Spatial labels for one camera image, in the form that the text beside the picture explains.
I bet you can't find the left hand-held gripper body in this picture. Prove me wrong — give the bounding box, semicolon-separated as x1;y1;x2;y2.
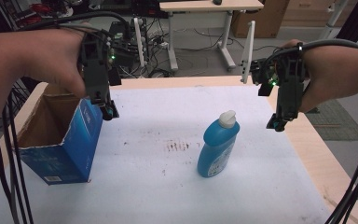
77;17;147;108

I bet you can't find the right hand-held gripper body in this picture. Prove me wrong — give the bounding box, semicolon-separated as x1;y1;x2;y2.
240;20;310;123

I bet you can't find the blue cardboard box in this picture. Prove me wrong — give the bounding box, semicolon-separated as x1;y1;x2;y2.
16;92;104;187

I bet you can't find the blue bottle with white cap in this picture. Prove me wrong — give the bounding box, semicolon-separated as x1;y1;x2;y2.
197;109;241;179

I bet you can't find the person's right hand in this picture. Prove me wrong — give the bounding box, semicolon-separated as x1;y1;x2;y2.
280;38;335;114

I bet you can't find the person's left hand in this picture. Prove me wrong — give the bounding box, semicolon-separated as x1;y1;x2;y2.
18;21;89;99

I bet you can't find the grey floor mat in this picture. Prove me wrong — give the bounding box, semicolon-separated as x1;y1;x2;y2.
305;98;358;142

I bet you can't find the brown cardboard box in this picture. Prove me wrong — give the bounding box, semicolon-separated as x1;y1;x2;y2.
230;0;291;39

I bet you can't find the white desk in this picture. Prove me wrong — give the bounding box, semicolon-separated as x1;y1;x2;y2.
158;0;265;73

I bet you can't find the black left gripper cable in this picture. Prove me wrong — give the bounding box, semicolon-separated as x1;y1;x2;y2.
0;10;132;224

